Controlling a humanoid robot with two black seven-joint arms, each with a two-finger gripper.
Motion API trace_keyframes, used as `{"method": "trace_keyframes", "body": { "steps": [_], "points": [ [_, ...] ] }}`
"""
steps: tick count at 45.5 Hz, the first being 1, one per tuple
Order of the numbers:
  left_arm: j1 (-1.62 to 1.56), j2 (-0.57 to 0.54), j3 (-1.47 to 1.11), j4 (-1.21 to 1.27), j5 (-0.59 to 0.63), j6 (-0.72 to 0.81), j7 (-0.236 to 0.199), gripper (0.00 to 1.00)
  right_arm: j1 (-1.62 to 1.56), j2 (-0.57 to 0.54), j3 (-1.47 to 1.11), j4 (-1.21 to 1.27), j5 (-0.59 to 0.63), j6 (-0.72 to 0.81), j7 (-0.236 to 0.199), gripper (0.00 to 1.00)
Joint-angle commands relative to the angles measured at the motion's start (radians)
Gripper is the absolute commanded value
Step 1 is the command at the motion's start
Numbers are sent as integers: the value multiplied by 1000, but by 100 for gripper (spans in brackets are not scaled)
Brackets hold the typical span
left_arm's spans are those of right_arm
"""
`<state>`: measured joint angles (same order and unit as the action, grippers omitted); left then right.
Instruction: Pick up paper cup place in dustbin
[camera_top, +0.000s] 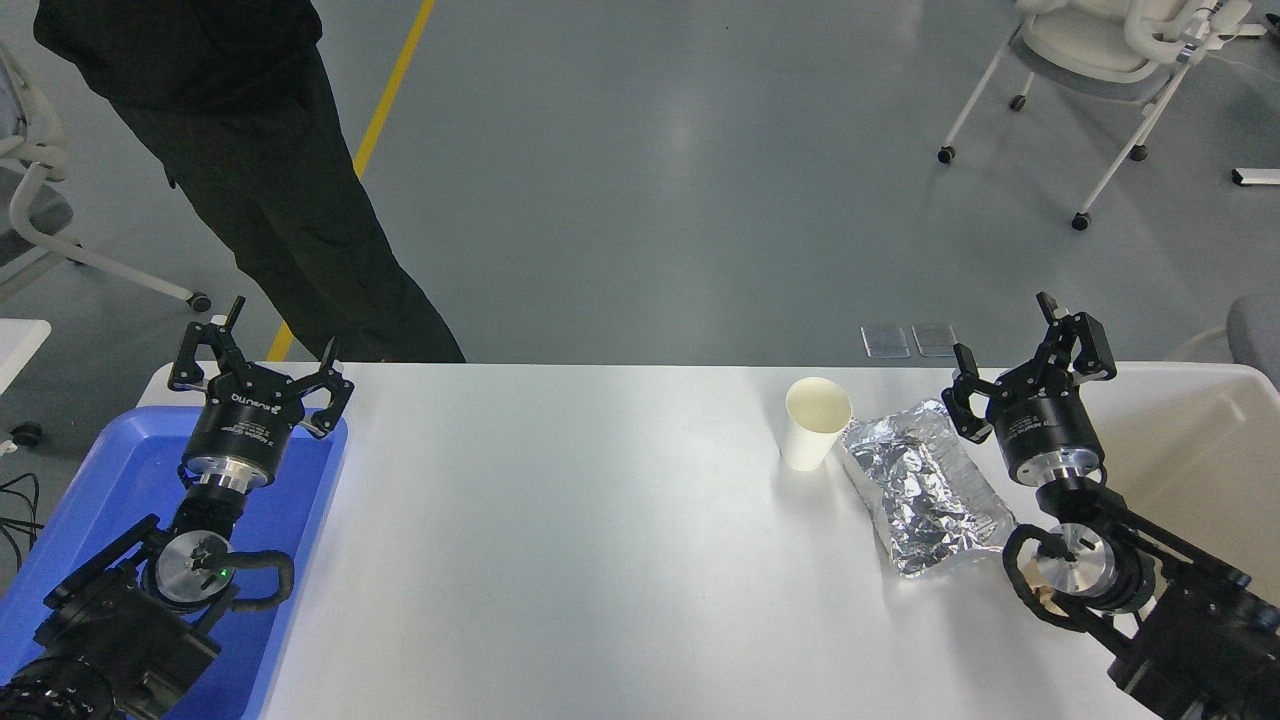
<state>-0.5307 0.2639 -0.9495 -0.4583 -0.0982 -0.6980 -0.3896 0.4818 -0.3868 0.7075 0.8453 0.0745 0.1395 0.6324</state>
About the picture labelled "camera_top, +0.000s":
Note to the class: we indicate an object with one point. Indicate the blue plastic tray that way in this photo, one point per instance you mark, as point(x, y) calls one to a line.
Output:
point(290, 500)

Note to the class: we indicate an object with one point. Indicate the clear floor plate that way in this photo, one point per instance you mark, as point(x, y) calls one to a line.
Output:
point(936, 339)
point(885, 341)

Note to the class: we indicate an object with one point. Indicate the grey padded chair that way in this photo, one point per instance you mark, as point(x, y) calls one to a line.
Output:
point(1258, 335)

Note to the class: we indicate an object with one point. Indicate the black caster wheel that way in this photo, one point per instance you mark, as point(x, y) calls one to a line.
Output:
point(26, 435)

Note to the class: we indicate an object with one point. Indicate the crumpled silver foil tray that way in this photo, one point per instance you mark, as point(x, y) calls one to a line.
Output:
point(920, 490)

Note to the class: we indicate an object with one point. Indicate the large pale bin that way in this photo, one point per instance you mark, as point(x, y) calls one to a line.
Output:
point(1190, 440)

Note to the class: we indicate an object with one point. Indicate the white wheeled office chair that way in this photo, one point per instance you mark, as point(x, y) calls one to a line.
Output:
point(1090, 45)

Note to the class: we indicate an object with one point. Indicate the white floor bar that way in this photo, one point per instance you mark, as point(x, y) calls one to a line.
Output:
point(1258, 176)

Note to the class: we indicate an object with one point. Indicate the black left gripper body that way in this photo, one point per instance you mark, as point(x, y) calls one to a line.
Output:
point(245, 425)

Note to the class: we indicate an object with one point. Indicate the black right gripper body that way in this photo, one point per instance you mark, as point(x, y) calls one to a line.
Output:
point(1045, 420)

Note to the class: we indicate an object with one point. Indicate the grey white office chair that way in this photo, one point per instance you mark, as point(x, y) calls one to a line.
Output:
point(40, 180)

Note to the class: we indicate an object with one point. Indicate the person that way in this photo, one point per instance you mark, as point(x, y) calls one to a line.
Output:
point(280, 200)

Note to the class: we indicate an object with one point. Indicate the small white side table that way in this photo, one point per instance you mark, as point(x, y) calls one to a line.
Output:
point(18, 345)

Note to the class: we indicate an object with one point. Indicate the crumpled tan paper ball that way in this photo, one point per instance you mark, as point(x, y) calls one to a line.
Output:
point(1045, 597)

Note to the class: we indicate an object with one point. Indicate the white paper cup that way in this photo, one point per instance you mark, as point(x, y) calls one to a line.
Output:
point(815, 425)

